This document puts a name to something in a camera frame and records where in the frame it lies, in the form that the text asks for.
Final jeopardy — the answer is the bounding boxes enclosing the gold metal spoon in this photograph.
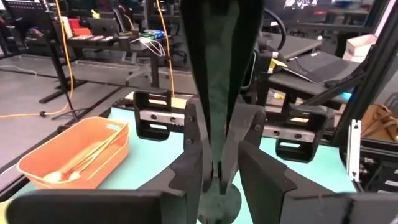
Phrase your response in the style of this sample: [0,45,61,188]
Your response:
[67,123,130,183]
[42,141,105,184]
[86,143,130,182]

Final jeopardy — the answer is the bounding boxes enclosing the black tripod stand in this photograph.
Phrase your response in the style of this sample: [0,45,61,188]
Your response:
[39,39,91,123]

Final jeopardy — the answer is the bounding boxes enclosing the dark grey laptop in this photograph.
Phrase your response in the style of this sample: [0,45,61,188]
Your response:
[284,51,361,94]

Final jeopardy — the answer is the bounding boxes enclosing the silver metal bracket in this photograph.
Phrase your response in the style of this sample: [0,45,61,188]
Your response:
[346,119,363,183]

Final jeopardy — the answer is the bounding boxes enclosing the yellow cable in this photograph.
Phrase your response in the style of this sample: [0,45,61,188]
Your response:
[155,0,175,98]
[0,0,74,119]

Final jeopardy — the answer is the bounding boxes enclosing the white cardboard box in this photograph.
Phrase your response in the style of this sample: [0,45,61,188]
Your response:
[341,33,379,63]

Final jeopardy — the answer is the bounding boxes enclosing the brown bag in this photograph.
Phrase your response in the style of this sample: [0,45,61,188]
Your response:
[360,103,398,142]

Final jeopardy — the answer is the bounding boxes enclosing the silver spoon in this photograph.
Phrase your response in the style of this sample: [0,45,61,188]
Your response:
[181,0,264,224]

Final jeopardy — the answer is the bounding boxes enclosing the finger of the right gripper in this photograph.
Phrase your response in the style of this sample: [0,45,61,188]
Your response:
[183,101,215,194]
[219,104,267,195]

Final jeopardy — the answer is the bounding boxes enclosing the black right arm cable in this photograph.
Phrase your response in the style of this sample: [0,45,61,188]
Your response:
[262,7,287,52]

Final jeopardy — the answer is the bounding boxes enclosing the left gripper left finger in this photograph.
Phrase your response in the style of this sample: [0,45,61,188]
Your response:
[5,151,200,224]

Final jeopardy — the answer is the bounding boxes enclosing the green table mat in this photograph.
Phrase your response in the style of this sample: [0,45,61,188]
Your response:
[9,107,357,224]

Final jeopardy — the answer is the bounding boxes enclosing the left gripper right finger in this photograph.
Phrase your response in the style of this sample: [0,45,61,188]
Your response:
[238,141,398,224]

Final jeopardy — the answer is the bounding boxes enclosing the red box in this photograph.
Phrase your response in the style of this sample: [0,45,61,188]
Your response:
[68,17,91,37]

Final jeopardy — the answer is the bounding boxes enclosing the black control box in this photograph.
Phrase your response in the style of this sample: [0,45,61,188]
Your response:
[357,138,398,195]

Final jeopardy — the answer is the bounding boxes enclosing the black desk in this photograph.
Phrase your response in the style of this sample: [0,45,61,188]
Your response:
[46,29,177,90]

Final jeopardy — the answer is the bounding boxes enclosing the blue packet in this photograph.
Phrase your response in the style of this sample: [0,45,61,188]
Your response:
[143,29,165,40]

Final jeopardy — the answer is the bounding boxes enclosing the yellow plastic bin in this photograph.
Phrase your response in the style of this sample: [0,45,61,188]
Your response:
[0,198,13,224]

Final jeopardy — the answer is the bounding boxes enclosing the orange plastic bin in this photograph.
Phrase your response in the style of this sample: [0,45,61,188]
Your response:
[16,116,131,190]

